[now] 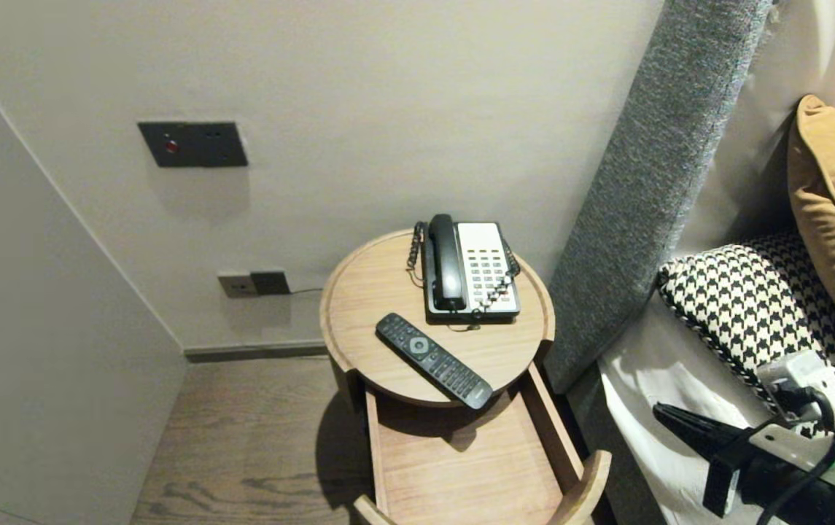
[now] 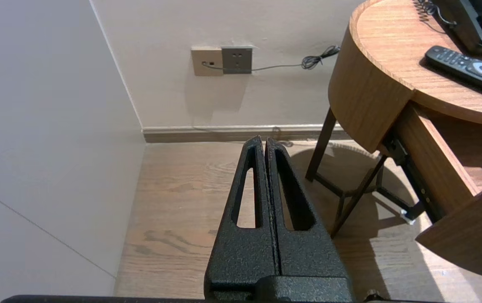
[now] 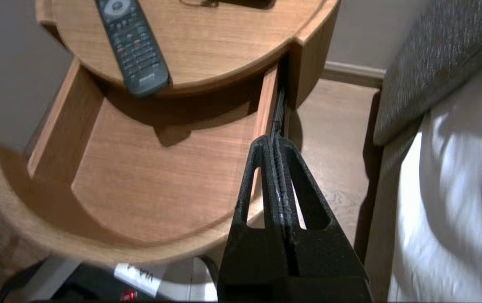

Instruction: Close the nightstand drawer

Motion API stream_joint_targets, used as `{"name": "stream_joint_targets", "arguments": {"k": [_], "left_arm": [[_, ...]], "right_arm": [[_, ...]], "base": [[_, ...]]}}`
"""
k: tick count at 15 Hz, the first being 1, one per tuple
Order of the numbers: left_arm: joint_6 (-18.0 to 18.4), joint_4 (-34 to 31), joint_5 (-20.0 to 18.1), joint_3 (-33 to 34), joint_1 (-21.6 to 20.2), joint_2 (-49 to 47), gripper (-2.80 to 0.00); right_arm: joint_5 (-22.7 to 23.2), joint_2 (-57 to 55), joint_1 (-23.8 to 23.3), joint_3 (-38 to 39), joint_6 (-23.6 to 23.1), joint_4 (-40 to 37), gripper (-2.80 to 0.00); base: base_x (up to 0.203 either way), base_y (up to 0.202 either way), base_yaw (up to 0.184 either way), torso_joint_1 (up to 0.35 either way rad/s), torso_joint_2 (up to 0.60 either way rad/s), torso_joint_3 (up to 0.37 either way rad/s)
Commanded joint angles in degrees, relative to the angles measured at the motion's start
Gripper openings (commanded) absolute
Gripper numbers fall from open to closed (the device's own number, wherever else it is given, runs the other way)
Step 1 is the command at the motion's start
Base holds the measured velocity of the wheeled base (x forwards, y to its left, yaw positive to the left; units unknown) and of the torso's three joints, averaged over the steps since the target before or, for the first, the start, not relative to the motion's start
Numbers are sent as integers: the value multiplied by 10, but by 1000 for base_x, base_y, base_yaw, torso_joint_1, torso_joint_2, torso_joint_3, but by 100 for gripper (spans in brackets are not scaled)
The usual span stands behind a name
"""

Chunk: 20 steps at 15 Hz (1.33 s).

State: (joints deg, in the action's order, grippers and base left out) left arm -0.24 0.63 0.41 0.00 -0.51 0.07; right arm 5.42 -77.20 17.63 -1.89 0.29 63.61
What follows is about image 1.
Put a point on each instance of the round wooden side table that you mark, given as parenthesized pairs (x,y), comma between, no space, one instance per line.
(373,292)

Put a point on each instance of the grey upholstered bed headboard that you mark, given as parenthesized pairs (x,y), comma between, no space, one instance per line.
(650,182)

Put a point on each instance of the black white wrist camera unit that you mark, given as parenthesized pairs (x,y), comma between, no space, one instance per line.
(825,408)

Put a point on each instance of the black white houndstooth pillow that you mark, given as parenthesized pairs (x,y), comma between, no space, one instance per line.
(752,306)

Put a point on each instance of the dark grey wall socket plate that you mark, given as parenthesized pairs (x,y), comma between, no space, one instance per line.
(271,283)

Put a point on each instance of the white bed pillow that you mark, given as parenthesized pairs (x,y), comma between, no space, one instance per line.
(804,51)

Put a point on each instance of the wall skirting board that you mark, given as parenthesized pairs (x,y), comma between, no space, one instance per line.
(257,354)

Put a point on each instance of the curved wooden table drawer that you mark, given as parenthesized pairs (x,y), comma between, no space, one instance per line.
(461,467)

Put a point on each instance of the dark wall switch panel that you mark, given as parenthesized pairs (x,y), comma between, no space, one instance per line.
(195,144)

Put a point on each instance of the black and white desk telephone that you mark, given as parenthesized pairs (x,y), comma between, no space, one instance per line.
(486,262)

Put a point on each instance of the black telephone handset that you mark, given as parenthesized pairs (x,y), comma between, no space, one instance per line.
(446,262)

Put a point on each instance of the black TV remote control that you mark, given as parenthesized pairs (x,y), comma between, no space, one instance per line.
(432,357)

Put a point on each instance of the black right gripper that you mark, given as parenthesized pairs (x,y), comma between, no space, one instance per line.
(734,474)

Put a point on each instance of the white bed sheet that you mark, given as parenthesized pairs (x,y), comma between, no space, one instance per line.
(665,364)

